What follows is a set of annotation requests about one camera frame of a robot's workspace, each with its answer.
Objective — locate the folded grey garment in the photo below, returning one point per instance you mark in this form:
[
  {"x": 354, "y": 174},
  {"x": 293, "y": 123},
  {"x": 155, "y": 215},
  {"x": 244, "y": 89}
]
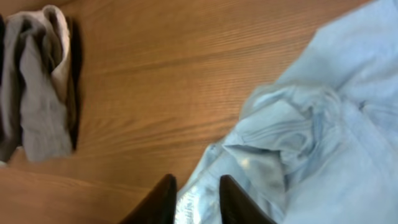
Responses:
[{"x": 38, "y": 109}]

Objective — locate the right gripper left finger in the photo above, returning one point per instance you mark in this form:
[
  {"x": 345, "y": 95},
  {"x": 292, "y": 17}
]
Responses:
[{"x": 158, "y": 207}]

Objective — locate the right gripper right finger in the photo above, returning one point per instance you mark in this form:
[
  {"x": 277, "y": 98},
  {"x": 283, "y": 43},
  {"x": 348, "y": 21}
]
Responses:
[{"x": 237, "y": 207}]

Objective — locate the light blue t-shirt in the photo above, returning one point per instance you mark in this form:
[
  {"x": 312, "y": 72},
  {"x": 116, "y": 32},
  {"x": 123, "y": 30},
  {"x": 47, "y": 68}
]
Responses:
[{"x": 320, "y": 144}]

